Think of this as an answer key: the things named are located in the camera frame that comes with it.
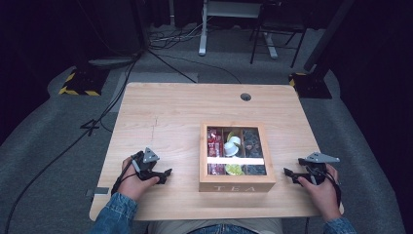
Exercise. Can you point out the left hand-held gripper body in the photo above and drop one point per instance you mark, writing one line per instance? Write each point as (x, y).
(145, 165)

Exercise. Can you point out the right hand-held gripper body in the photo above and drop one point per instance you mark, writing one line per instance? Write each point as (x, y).
(316, 165)

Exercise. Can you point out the wooden tea box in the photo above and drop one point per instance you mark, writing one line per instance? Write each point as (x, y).
(235, 186)

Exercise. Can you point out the person's left hand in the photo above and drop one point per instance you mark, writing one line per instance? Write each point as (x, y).
(131, 187)

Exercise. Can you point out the person's right hand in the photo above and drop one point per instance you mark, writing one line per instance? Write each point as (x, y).
(323, 198)

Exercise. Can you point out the pile of dark tea packets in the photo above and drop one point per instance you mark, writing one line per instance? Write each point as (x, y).
(253, 143)

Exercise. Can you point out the row of red sachets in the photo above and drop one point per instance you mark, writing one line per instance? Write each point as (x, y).
(213, 143)

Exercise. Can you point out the pile of white creamer capsules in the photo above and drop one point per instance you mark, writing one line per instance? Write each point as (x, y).
(231, 148)

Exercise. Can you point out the black yellow striped stand base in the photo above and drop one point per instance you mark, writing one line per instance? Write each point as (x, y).
(311, 87)
(82, 83)

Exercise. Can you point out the person's blue jeans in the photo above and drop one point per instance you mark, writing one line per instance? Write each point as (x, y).
(220, 230)

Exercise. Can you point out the black slanted pole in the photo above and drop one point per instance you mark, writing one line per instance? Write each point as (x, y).
(328, 32)

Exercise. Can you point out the black chair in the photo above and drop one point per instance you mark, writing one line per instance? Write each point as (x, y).
(279, 24)

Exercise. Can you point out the grey table bracket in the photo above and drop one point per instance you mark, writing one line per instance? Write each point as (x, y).
(101, 191)

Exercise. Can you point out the grey stand base plate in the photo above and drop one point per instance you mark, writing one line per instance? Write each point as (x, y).
(110, 61)

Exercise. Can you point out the white desk frame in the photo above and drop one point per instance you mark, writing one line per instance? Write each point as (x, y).
(203, 35)

